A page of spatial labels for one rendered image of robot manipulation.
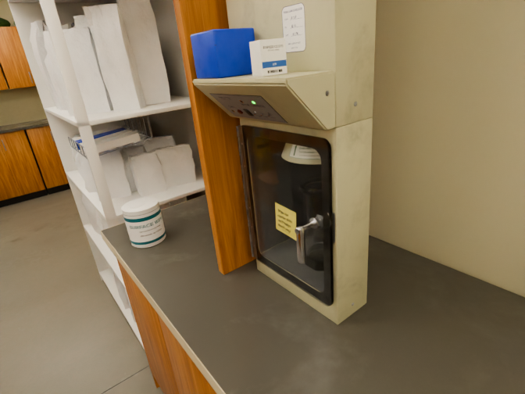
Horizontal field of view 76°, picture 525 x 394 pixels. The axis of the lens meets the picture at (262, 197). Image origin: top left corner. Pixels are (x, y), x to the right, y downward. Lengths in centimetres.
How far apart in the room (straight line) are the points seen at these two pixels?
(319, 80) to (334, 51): 6
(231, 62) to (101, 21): 111
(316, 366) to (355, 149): 45
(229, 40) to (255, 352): 67
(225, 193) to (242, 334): 37
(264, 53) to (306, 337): 61
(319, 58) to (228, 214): 53
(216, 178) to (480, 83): 69
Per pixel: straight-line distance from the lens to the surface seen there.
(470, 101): 99
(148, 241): 130
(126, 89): 177
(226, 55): 74
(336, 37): 64
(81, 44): 185
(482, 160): 101
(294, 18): 70
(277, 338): 85
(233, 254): 106
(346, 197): 72
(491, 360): 88
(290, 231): 83
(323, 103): 62
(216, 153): 92
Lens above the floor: 155
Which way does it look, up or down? 23 degrees down
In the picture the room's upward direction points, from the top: 6 degrees counter-clockwise
